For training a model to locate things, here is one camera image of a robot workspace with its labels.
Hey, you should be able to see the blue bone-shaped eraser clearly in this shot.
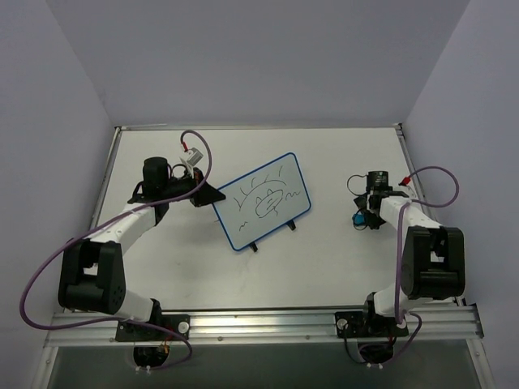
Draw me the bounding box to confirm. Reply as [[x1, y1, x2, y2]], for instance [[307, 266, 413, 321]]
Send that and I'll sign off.
[[352, 211, 367, 230]]

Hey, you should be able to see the blue framed whiteboard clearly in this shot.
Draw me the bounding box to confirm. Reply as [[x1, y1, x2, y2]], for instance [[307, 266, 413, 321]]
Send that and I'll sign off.
[[213, 152, 311, 251]]

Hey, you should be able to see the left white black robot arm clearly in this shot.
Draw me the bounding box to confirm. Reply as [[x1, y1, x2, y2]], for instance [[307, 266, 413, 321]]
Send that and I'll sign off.
[[58, 156, 226, 340]]

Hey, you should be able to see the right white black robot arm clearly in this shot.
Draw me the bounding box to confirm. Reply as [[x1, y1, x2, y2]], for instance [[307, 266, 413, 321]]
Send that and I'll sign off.
[[354, 166, 465, 335]]

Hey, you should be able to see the black whiteboard foot right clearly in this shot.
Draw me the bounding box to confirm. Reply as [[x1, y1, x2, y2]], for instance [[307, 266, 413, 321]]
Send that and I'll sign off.
[[286, 220, 296, 231]]

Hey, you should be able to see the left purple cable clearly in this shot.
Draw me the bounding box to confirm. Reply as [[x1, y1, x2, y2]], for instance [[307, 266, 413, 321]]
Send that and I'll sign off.
[[19, 129, 212, 370]]

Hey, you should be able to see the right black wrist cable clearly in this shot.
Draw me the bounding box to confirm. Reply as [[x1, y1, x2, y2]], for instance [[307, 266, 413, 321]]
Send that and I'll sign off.
[[347, 173, 372, 203]]

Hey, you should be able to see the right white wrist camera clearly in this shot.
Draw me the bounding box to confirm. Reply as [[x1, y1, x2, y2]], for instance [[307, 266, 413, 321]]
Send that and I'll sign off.
[[398, 182, 417, 199]]

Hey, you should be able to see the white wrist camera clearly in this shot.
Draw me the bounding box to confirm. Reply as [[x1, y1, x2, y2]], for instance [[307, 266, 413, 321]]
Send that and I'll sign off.
[[398, 182, 417, 199], [179, 147, 204, 170]]

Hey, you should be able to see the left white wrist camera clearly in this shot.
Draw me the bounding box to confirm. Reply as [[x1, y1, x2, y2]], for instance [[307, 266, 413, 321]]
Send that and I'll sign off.
[[179, 147, 204, 170]]

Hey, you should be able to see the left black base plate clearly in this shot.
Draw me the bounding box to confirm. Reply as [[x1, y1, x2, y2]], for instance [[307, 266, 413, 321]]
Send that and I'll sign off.
[[115, 314, 191, 343]]

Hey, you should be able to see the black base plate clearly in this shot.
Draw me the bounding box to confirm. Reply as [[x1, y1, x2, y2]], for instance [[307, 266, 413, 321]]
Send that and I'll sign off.
[[115, 314, 191, 343], [334, 310, 409, 339]]

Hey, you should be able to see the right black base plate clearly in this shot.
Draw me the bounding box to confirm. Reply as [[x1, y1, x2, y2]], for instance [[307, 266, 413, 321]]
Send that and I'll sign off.
[[334, 310, 409, 339]]

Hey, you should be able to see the aluminium front rail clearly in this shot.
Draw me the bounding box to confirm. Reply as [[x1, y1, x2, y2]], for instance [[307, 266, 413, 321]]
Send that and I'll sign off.
[[45, 303, 483, 347]]

